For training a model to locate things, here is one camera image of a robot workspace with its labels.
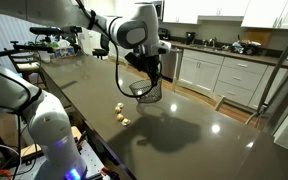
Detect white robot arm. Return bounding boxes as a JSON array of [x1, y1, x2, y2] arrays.
[[0, 0, 170, 180]]

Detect black wire mesh basket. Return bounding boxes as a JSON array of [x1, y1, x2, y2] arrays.
[[129, 79, 162, 103]]

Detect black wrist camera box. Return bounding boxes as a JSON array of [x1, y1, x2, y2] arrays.
[[125, 52, 145, 71]]

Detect gold candy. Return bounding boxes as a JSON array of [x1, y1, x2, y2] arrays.
[[117, 102, 124, 108], [122, 118, 131, 126], [116, 114, 124, 121], [114, 106, 122, 114]]

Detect wooden cutting board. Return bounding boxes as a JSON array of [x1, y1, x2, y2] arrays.
[[244, 31, 271, 46]]

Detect wooden bar stool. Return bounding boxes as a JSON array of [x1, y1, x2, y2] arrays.
[[8, 50, 48, 90]]

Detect pile of dishes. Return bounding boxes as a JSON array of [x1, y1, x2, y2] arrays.
[[231, 40, 260, 55]]

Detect white upper kitchen cabinets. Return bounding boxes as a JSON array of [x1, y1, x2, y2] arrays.
[[163, 0, 288, 30]]

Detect black coffee maker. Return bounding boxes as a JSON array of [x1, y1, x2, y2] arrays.
[[185, 32, 196, 45]]

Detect white kitchen cabinets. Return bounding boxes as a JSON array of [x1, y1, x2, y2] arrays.
[[163, 0, 288, 30], [177, 49, 274, 109]]

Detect black camera on stand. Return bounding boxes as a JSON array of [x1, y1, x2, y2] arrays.
[[30, 26, 82, 36]]

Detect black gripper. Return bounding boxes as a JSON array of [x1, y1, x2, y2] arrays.
[[140, 55, 160, 88]]

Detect tissue box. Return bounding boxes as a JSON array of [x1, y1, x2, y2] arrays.
[[54, 46, 75, 58]]

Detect kitchen sink faucet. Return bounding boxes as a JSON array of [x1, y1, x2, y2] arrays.
[[202, 37, 217, 47]]

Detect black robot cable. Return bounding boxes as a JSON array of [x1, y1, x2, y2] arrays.
[[112, 49, 152, 99]]

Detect white lower kitchen cabinets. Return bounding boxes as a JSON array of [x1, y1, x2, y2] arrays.
[[177, 49, 274, 109]]

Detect stainless dishwasher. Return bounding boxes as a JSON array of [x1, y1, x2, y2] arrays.
[[161, 47, 183, 79]]

